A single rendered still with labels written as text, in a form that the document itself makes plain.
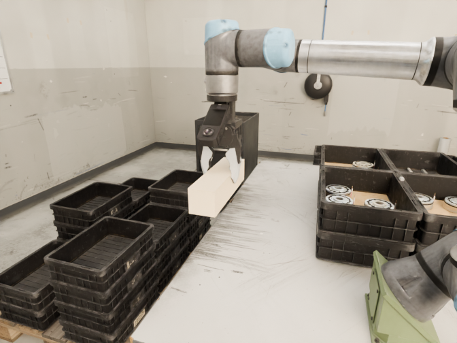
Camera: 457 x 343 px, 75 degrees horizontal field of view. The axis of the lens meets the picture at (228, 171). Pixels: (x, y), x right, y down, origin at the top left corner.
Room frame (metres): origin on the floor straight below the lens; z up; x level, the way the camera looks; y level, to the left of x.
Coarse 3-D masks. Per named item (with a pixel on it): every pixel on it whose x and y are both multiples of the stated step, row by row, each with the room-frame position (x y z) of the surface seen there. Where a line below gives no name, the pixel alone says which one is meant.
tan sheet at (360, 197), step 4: (352, 192) 1.21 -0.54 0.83; (356, 192) 1.21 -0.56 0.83; (360, 192) 1.21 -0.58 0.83; (352, 196) 1.16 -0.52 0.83; (356, 196) 1.16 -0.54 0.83; (360, 196) 1.16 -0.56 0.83; (364, 196) 1.16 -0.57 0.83; (368, 196) 1.16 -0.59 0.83; (372, 196) 1.16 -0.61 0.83; (376, 196) 1.16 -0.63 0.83; (380, 196) 1.16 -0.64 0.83; (384, 196) 1.16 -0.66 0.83; (356, 200) 1.12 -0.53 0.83; (360, 200) 1.12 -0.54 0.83; (364, 200) 1.12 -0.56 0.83; (388, 200) 1.12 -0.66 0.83; (356, 204) 1.08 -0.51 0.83; (360, 204) 1.08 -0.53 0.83
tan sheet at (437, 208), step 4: (436, 200) 1.12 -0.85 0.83; (440, 200) 1.12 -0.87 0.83; (436, 204) 1.08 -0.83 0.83; (440, 204) 1.08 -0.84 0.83; (432, 208) 1.05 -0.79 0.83; (436, 208) 1.05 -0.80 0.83; (440, 208) 1.05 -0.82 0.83; (444, 208) 1.05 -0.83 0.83; (432, 212) 1.01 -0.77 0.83; (436, 212) 1.01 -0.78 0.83; (440, 212) 1.01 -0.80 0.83; (444, 212) 1.01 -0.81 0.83; (448, 212) 1.01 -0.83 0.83; (452, 212) 1.01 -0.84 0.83
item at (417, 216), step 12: (324, 168) 1.23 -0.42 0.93; (336, 168) 1.24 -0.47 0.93; (348, 168) 1.23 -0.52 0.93; (324, 180) 1.09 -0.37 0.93; (396, 180) 1.10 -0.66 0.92; (324, 192) 0.97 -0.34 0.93; (408, 192) 0.97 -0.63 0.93; (324, 204) 0.89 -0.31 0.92; (336, 204) 0.88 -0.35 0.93; (348, 204) 0.88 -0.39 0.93; (384, 216) 0.84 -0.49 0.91; (396, 216) 0.83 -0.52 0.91; (408, 216) 0.82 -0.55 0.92; (420, 216) 0.81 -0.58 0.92
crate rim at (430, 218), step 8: (400, 176) 1.13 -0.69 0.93; (424, 176) 1.15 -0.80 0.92; (432, 176) 1.14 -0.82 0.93; (440, 176) 1.13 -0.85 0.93; (448, 176) 1.13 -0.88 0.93; (408, 184) 1.05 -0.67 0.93; (416, 200) 0.91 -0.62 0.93; (424, 208) 0.85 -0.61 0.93; (424, 216) 0.81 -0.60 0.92; (432, 216) 0.80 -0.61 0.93; (440, 216) 0.80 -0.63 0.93; (448, 216) 0.79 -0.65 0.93; (456, 216) 0.79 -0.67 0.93; (448, 224) 0.79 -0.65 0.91; (456, 224) 0.78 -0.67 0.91
